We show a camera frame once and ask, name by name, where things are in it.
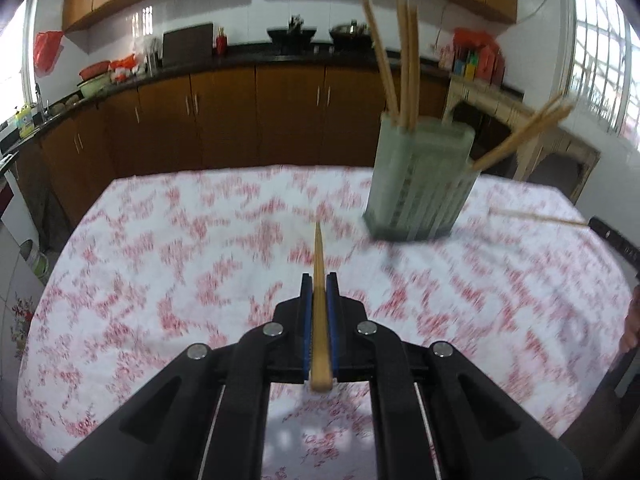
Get black countertop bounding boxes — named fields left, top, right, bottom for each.
left=0, top=45, right=451, bottom=156

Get cream wooden side table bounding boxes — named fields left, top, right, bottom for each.
left=442, top=75, right=601, bottom=201

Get wooden chopstick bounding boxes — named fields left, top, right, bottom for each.
left=309, top=221, right=333, bottom=394
left=470, top=102, right=578, bottom=172
left=362, top=0, right=401, bottom=123
left=480, top=91, right=566, bottom=161
left=489, top=207, right=592, bottom=227

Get red plastic bag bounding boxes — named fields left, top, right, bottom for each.
left=34, top=31, right=65, bottom=73

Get green perforated utensil holder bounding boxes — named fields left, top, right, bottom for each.
left=362, top=111, right=482, bottom=242

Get black wok with utensils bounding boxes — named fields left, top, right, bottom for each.
left=267, top=15, right=318, bottom=43

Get bright side window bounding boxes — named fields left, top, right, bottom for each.
left=0, top=0, right=38, bottom=126

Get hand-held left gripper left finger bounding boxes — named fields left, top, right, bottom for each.
left=56, top=274, right=315, bottom=480

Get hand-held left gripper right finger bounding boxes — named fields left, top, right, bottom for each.
left=325, top=272, right=586, bottom=480

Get brown lower kitchen cabinets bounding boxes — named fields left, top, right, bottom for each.
left=10, top=62, right=451, bottom=256

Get yellow bottle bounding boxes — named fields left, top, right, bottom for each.
left=12, top=102, right=36, bottom=138

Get orange bag on boxes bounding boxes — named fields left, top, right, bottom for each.
left=452, top=27, right=501, bottom=53

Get white bucket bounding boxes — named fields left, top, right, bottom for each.
left=20, top=240, right=51, bottom=286

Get red floral tablecloth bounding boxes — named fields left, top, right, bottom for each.
left=17, top=164, right=638, bottom=480

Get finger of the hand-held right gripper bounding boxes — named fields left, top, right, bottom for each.
left=587, top=216, right=640, bottom=263

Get red basin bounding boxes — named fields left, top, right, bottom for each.
left=77, top=61, right=112, bottom=81

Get green basin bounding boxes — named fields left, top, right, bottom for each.
left=79, top=76, right=113, bottom=98

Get person's right hand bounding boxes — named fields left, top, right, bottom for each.
left=619, top=284, right=640, bottom=356

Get row of colourful boxes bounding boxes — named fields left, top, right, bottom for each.
left=437, top=42, right=506, bottom=83

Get dark cutting board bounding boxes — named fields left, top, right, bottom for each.
left=162, top=23, right=215, bottom=66

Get metal faucet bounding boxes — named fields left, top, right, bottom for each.
left=32, top=82, right=51, bottom=121

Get barred window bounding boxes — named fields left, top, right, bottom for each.
left=567, top=0, right=640, bottom=136

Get small wall vent window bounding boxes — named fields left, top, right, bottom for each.
left=131, top=5, right=153, bottom=33

